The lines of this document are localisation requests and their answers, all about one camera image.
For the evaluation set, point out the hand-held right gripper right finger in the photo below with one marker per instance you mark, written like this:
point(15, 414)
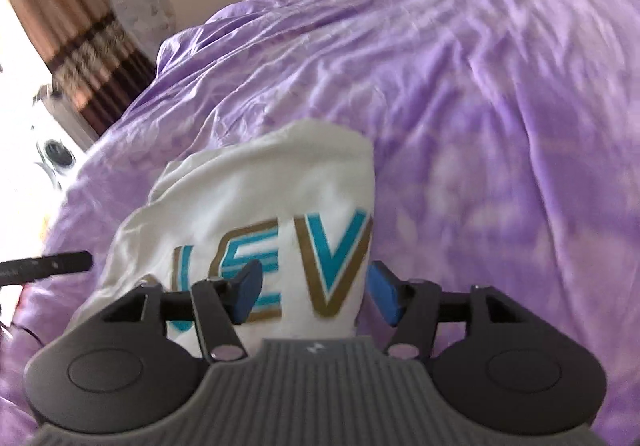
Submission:
point(384, 293)

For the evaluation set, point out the white round appliance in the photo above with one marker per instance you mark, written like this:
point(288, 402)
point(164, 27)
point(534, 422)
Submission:
point(55, 154)

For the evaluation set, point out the wooden furniture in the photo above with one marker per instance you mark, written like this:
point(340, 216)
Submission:
point(70, 119)

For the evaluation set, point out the white printed t-shirt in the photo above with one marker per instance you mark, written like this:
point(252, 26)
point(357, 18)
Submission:
point(260, 186)

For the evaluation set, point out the white patterned bag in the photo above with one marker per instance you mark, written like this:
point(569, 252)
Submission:
point(140, 1)

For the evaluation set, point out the brown striped curtain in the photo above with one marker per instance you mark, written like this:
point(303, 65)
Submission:
point(75, 26)

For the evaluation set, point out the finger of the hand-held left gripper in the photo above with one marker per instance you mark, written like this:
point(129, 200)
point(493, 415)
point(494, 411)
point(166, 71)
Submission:
point(50, 266)

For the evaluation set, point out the purple bed sheet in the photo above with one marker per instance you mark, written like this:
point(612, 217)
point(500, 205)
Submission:
point(450, 126)

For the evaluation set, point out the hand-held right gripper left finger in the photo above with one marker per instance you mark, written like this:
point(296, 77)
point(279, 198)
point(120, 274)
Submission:
point(247, 293)

